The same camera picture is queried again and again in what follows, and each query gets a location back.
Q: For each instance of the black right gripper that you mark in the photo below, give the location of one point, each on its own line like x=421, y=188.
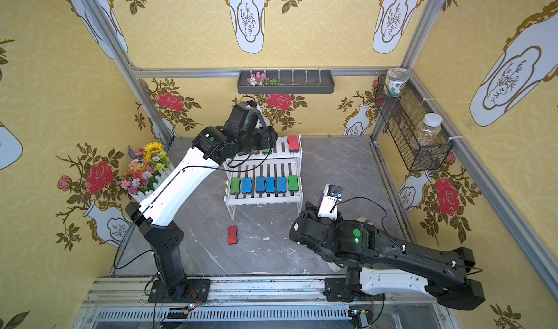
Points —
x=301, y=230

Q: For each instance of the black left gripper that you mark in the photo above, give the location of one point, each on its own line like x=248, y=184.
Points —
x=266, y=139

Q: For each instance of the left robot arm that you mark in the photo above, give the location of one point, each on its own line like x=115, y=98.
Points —
x=154, y=215

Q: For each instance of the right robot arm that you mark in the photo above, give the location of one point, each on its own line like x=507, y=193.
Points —
x=378, y=263

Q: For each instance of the green eraser lower shelf left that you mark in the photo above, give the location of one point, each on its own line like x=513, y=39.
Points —
x=235, y=186

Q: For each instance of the white wooden two-tier shelf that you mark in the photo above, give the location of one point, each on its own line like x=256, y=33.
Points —
x=280, y=163

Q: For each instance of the green eraser lower shelf right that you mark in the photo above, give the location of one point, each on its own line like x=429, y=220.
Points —
x=293, y=183

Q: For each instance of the blue eraser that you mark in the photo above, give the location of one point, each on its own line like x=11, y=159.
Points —
x=270, y=184
x=281, y=184
x=260, y=185
x=246, y=185

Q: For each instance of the flower bouquet in white planter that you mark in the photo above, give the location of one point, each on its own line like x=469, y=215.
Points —
x=147, y=170

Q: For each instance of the clear jar white lid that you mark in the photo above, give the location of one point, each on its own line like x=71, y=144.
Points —
x=428, y=129

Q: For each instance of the jar with patterned label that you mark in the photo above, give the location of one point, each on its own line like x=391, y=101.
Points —
x=395, y=81

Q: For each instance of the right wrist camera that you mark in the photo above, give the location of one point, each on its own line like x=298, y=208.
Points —
x=328, y=207

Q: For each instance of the grey wall tray with flowers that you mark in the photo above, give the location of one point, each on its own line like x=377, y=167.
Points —
x=285, y=81

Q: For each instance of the black wire wall basket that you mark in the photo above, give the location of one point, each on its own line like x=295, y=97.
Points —
x=400, y=116

